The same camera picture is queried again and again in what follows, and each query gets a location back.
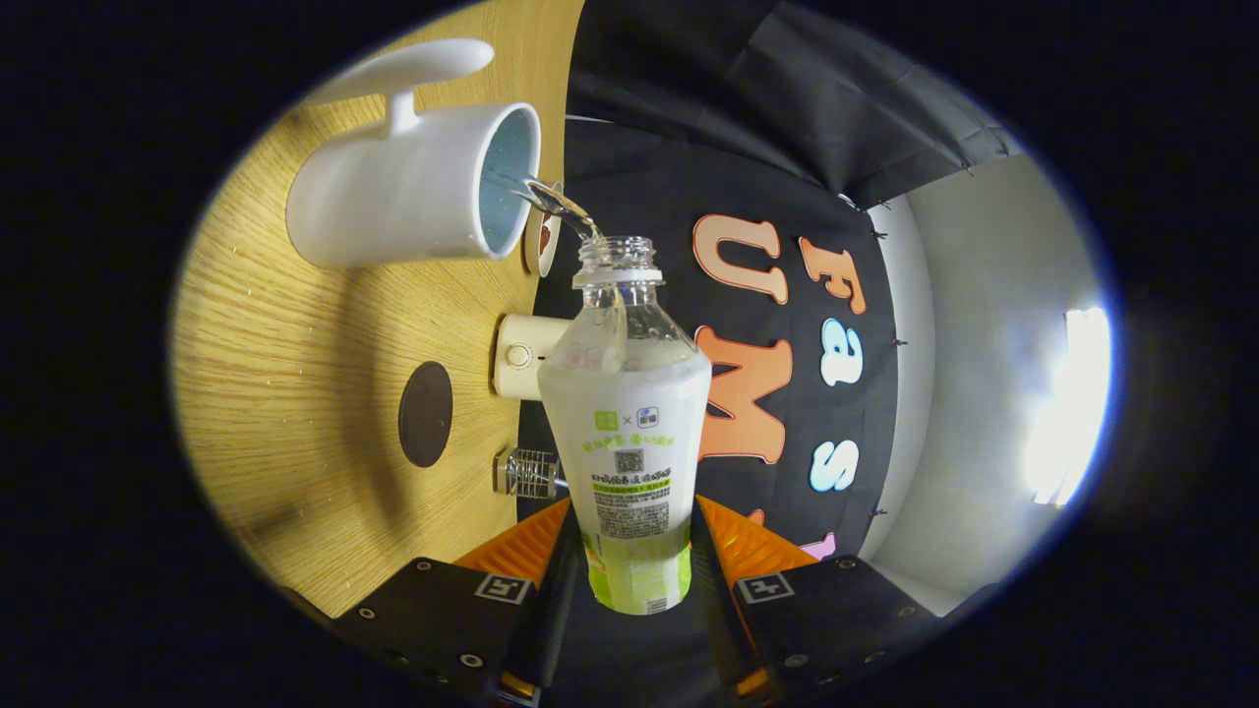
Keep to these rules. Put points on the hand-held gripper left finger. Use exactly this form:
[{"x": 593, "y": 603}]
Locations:
[{"x": 551, "y": 629}]

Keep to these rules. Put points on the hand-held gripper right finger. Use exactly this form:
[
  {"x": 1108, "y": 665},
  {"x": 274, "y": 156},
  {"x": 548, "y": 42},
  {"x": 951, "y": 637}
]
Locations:
[{"x": 723, "y": 629}]

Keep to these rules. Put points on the clear plastic juice bottle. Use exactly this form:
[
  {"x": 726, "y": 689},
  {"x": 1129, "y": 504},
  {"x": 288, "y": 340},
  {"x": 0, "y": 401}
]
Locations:
[{"x": 629, "y": 413}]

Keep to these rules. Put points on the dark brown round coaster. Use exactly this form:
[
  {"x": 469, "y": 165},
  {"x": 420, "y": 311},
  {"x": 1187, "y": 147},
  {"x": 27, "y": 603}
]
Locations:
[{"x": 426, "y": 413}]

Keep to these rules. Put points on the clear juice stream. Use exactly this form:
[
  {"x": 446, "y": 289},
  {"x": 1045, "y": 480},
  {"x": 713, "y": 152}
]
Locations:
[{"x": 561, "y": 205}]

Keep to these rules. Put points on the white cup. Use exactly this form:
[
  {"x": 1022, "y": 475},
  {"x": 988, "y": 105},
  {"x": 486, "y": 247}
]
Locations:
[{"x": 393, "y": 197}]

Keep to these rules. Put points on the cream toaster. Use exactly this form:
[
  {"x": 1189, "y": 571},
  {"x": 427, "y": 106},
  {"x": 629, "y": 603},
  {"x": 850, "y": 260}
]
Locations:
[{"x": 516, "y": 356}]

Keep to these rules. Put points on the wooden table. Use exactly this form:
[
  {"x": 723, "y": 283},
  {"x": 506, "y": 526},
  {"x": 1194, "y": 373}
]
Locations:
[{"x": 295, "y": 374}]

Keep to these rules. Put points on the small round beige plate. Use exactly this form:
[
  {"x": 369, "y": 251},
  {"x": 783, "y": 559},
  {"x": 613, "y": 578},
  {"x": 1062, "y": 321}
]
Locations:
[{"x": 543, "y": 261}]

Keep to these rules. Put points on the red-brown food piece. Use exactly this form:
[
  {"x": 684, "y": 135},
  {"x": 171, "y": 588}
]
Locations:
[{"x": 544, "y": 241}]

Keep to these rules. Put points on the black backdrop cloth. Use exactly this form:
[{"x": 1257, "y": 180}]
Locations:
[{"x": 748, "y": 118}]

